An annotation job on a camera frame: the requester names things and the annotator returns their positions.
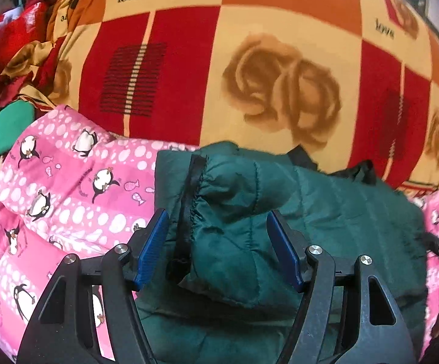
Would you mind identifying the pink penguin print blanket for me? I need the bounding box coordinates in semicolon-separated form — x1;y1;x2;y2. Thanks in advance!
0;104;439;364

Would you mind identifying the bright green cloth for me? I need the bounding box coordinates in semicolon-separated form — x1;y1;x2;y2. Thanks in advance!
0;100;36;169

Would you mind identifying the red cloth pile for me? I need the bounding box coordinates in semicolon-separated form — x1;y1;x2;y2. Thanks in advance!
0;0;59;110

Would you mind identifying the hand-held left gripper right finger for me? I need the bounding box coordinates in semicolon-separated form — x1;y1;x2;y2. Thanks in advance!
267;209;417;364

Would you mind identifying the dark green puffer jacket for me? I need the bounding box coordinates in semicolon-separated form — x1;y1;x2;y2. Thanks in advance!
134;141;430;364

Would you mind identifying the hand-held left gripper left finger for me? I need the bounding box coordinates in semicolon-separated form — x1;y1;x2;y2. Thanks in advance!
17;208;171;364

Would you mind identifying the red orange cream bed sheet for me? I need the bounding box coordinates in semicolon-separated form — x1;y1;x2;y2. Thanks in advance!
0;0;439;198

